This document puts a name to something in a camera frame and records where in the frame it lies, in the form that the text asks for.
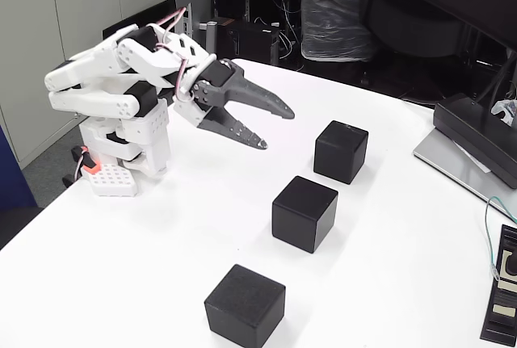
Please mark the black panel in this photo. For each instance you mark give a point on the black panel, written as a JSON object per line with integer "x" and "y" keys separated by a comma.
{"x": 133, "y": 21}

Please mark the trash bin with plastic bag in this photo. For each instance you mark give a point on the trash bin with plastic bag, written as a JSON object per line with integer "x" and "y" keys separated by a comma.
{"x": 331, "y": 21}

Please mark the black flat device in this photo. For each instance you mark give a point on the black flat device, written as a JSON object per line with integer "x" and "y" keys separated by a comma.
{"x": 494, "y": 324}

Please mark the white crumpled plastic bag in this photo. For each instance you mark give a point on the white crumpled plastic bag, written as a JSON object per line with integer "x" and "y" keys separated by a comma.
{"x": 505, "y": 110}

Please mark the grey metal post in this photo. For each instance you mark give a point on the grey metal post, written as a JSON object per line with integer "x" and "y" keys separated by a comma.
{"x": 211, "y": 41}

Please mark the black office chair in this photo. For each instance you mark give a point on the black office chair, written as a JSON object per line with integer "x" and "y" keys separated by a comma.
{"x": 412, "y": 33}

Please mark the silver monitor stand base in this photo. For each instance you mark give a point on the silver monitor stand base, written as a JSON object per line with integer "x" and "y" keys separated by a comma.
{"x": 456, "y": 170}

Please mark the black rectangular dock box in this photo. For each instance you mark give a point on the black rectangular dock box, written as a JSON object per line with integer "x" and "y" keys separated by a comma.
{"x": 472, "y": 130}

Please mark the blue partition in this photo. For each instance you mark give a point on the blue partition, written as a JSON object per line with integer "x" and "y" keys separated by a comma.
{"x": 12, "y": 182}

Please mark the orange clip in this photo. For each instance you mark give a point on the orange clip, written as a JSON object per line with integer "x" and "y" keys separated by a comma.
{"x": 91, "y": 167}

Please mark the black cube block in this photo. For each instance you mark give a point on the black cube block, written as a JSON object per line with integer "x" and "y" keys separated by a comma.
{"x": 238, "y": 311}
{"x": 339, "y": 154}
{"x": 299, "y": 219}

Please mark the grey cabinet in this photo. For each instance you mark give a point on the grey cabinet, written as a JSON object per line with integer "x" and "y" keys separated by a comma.
{"x": 32, "y": 21}

